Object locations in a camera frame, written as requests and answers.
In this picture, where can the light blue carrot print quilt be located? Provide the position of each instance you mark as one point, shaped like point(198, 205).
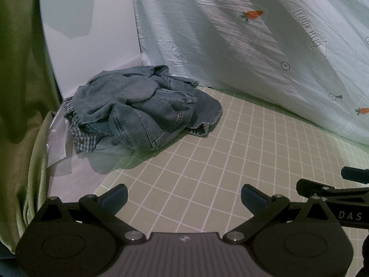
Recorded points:
point(308, 56)

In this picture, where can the blue denim jeans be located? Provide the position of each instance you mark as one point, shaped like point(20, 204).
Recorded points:
point(143, 108)

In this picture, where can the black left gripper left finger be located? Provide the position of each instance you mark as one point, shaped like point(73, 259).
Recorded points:
point(101, 211)

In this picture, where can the clear plastic bag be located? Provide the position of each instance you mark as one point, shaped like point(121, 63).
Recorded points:
point(58, 138)

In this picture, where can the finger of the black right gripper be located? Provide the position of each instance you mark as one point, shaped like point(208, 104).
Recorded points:
point(347, 196)
point(355, 174)

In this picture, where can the blue plaid shirt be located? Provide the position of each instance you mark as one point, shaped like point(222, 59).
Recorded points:
point(84, 140)

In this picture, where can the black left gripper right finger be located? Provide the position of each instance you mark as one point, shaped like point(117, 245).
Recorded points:
point(266, 210)

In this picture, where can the green satin curtain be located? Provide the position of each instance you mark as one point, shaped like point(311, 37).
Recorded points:
point(29, 96)

